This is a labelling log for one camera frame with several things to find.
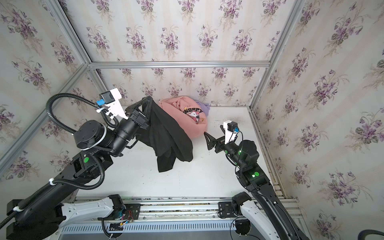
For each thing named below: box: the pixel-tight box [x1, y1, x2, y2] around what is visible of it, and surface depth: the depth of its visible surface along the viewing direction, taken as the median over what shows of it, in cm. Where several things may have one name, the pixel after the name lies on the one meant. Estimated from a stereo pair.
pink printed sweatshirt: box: [158, 96, 208, 138], surface depth 106 cm
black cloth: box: [136, 99, 193, 173], surface depth 59 cm
